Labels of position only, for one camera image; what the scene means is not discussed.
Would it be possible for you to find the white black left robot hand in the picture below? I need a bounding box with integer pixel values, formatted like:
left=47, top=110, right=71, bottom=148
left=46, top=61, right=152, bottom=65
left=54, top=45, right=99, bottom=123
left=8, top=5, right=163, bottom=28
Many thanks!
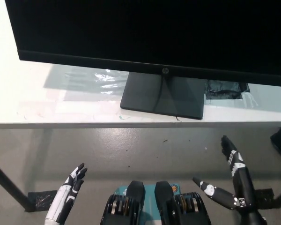
left=44, top=163, right=88, bottom=225

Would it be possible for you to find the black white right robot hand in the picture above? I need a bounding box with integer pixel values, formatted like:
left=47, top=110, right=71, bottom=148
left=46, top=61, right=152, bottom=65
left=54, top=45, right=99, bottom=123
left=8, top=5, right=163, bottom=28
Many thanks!
left=192, top=135, right=269, bottom=225

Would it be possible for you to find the black HP computer monitor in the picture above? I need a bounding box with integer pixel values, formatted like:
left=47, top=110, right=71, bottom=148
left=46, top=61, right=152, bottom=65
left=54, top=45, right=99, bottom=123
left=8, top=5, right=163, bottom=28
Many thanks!
left=4, top=0, right=281, bottom=120

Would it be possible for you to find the black tape patch on desk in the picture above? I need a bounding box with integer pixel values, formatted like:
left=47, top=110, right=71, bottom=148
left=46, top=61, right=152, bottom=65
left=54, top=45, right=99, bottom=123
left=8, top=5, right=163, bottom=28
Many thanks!
left=204, top=79, right=251, bottom=101

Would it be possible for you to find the black floor tape patch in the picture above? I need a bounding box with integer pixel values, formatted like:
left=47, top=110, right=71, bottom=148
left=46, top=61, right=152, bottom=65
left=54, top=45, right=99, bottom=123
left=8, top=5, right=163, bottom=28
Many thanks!
left=251, top=188, right=276, bottom=209
left=27, top=190, right=58, bottom=211

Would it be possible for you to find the clear plastic film sheet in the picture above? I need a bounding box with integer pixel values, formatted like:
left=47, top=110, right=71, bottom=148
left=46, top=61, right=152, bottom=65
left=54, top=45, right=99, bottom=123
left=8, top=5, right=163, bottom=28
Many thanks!
left=44, top=65, right=130, bottom=102

